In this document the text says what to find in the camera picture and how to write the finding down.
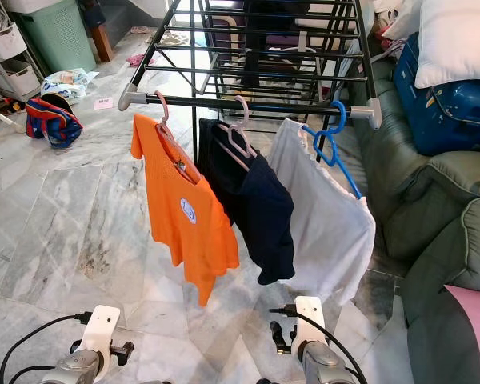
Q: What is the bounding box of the white storage bin shelf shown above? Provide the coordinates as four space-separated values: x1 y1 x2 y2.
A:
0 0 42 101

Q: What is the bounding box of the blue plastic hanger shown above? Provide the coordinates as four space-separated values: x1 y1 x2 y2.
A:
301 100 363 201

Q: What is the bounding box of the white t-shirt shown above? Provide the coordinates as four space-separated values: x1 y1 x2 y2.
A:
268 118 377 307

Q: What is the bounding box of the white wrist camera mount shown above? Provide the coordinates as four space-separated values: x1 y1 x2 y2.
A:
291 296 329 365
78 305 122 375

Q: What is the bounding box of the brown wooden post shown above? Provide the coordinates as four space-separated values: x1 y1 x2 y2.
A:
90 22 114 62

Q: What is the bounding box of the green laundry basket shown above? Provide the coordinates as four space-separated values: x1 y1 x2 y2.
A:
10 0 97 74

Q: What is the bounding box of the orange t-shirt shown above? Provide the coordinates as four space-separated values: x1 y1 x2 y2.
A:
130 113 241 308

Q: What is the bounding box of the long black left arm cable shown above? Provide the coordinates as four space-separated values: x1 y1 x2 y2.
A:
0 312 94 384

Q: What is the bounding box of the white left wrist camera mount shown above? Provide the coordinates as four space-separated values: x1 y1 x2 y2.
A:
78 305 122 375

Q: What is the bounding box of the small pink rag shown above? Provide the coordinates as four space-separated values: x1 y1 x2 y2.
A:
126 53 154 67

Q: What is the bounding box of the white plastic bag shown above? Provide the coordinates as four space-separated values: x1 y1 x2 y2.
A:
42 68 101 101

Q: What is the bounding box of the red and blue bag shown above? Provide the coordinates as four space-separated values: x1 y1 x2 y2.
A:
26 94 85 150

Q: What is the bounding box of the green leather sofa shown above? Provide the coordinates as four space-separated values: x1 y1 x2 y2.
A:
340 56 480 384

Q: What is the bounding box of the navy blue t-shirt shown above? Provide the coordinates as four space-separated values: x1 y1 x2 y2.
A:
196 118 297 286

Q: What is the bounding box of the pink plastic hanger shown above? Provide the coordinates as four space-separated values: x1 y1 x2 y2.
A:
216 95 257 171
153 90 199 185

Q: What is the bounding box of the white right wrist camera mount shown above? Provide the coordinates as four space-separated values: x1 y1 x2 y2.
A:
291 296 329 365

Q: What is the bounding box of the white pillow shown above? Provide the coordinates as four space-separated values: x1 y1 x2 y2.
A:
414 0 480 90

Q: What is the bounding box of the black metal drying rack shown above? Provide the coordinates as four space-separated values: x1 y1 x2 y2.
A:
118 0 382 153

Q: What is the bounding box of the large pink cloth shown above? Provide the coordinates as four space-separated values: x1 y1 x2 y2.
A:
444 284 480 384

